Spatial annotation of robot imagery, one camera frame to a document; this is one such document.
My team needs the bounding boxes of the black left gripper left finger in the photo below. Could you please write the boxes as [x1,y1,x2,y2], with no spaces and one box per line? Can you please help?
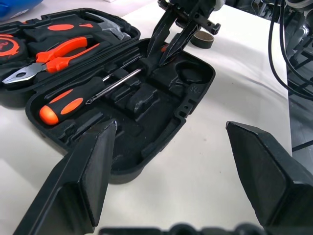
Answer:
[14,120,118,235]

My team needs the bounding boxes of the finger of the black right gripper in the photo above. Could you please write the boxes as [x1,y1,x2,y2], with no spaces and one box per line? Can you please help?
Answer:
[147,8,178,58]
[160,21,205,66]

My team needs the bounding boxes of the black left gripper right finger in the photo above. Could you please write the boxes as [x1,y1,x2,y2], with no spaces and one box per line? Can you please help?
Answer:
[225,121,313,235]

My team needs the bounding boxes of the screwdriver with hidden handle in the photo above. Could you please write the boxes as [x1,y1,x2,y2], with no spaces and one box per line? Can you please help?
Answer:
[85,44,172,105]

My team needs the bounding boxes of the black plastic tool case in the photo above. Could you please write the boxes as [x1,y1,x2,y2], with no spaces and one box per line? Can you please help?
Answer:
[0,8,216,185]

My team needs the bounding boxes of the black tape roll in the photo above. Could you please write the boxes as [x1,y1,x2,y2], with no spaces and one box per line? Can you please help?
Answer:
[190,30,216,49]

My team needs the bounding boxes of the hammer with orange grip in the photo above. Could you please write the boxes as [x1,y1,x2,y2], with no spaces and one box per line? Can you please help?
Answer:
[23,13,126,41]

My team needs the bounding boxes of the silver robot body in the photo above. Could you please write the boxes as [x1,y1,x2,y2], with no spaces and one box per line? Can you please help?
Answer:
[286,0,313,64]

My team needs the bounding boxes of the blue plastic object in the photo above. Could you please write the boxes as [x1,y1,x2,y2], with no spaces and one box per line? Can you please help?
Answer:
[0,0,44,22]

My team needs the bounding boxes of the orange black tape measure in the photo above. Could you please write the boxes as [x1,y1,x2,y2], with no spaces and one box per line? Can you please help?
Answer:
[0,33,28,66]

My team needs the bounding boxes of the orange black handle screwdriver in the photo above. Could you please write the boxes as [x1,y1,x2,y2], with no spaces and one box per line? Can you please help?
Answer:
[39,70,128,126]

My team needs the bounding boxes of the orange handled pliers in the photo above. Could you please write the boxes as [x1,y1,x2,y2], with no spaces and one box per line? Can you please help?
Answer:
[1,34,101,87]

